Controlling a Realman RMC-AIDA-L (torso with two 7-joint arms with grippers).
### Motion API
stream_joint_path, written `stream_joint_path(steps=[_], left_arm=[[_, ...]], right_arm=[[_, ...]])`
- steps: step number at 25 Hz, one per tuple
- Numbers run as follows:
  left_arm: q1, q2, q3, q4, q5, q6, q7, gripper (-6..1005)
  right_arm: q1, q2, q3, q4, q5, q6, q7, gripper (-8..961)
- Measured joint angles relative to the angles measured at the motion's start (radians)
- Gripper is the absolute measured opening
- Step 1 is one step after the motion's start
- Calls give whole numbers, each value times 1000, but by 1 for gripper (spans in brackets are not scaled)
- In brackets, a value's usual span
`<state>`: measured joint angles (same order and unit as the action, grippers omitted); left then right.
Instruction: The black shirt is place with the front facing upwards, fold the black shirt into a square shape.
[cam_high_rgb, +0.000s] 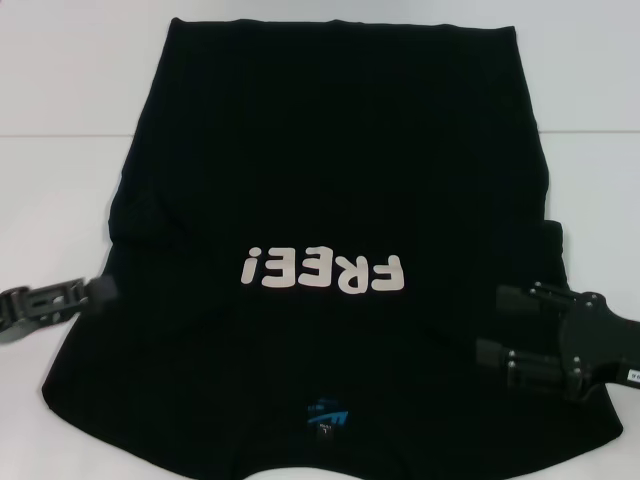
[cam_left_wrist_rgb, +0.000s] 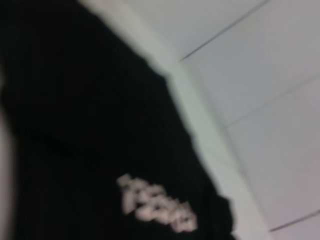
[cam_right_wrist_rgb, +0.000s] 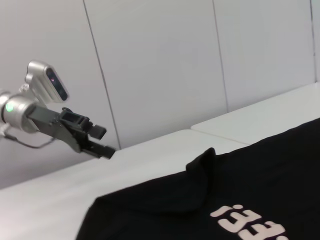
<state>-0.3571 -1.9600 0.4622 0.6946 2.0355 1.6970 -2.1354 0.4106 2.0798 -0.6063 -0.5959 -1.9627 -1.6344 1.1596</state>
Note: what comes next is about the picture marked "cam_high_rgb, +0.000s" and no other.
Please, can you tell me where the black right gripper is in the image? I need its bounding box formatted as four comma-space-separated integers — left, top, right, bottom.
474, 281, 640, 402

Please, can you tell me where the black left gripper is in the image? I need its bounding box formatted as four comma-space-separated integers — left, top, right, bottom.
0, 274, 120, 347

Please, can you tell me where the black shirt with FREE print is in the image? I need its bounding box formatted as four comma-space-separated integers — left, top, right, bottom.
42, 17, 625, 480

